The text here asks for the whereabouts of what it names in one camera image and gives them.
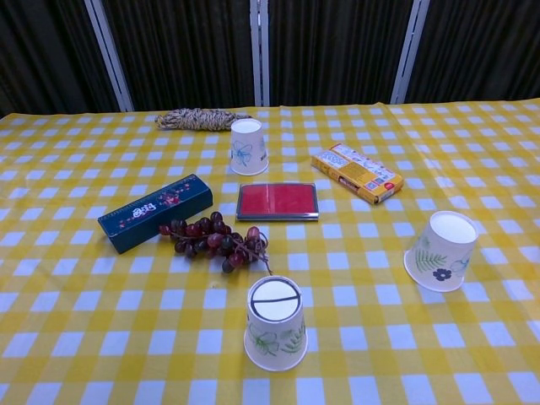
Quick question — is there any white cup blue flower print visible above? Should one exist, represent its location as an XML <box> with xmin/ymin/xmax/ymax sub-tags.
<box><xmin>229</xmin><ymin>118</ymin><xmax>270</xmax><ymax>176</ymax></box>

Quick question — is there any red ink pad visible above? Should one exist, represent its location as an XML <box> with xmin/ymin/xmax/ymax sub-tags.
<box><xmin>235</xmin><ymin>181</ymin><xmax>320</xmax><ymax>223</ymax></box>

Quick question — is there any red grape bunch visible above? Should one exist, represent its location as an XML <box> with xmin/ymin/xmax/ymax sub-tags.
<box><xmin>159</xmin><ymin>211</ymin><xmax>274</xmax><ymax>276</ymax></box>

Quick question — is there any yellow printed carton box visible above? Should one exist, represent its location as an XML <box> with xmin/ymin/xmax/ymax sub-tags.
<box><xmin>310</xmin><ymin>143</ymin><xmax>405</xmax><ymax>206</ymax></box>

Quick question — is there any dark blue floral box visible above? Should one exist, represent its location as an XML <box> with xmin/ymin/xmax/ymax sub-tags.
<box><xmin>97</xmin><ymin>173</ymin><xmax>214</xmax><ymax>255</ymax></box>

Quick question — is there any white cup black circle mark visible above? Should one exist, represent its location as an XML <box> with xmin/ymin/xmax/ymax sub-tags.
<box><xmin>243</xmin><ymin>275</ymin><xmax>309</xmax><ymax>373</ymax></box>

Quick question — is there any white cup fern flower print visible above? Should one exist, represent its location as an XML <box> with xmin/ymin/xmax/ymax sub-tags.
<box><xmin>403</xmin><ymin>210</ymin><xmax>480</xmax><ymax>293</ymax></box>

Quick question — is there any yellow white checked tablecloth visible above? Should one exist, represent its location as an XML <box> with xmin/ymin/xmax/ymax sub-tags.
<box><xmin>0</xmin><ymin>99</ymin><xmax>540</xmax><ymax>405</ymax></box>

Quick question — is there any yellow black rope bundle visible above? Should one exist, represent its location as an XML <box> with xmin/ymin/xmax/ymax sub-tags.
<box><xmin>154</xmin><ymin>107</ymin><xmax>253</xmax><ymax>133</ymax></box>

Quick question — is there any white screen frame post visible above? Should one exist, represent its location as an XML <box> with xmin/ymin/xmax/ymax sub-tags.
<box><xmin>389</xmin><ymin>0</ymin><xmax>431</xmax><ymax>105</ymax></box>
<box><xmin>84</xmin><ymin>0</ymin><xmax>135</xmax><ymax>113</ymax></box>
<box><xmin>249</xmin><ymin>0</ymin><xmax>272</xmax><ymax>108</ymax></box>

